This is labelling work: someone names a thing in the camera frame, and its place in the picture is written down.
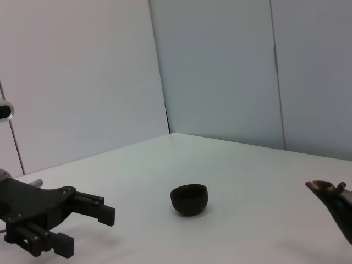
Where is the dark brown round teacup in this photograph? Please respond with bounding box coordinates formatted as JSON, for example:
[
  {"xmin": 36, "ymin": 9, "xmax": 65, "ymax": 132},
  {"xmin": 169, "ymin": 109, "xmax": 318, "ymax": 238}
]
[{"xmin": 169, "ymin": 184, "xmax": 209, "ymax": 217}]

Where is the black round teapot with handle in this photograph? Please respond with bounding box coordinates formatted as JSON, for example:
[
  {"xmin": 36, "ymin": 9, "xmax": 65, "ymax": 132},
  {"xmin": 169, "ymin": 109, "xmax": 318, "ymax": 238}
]
[{"xmin": 305, "ymin": 180, "xmax": 352, "ymax": 246}]

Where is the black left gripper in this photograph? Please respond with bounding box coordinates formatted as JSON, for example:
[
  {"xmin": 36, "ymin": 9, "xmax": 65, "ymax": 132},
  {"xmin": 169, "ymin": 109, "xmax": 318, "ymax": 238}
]
[{"xmin": 0, "ymin": 177, "xmax": 116, "ymax": 260}]

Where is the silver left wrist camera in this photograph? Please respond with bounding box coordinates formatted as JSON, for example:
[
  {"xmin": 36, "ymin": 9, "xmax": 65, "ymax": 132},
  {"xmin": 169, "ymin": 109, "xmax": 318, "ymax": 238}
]
[{"xmin": 0, "ymin": 79, "xmax": 15, "ymax": 122}]

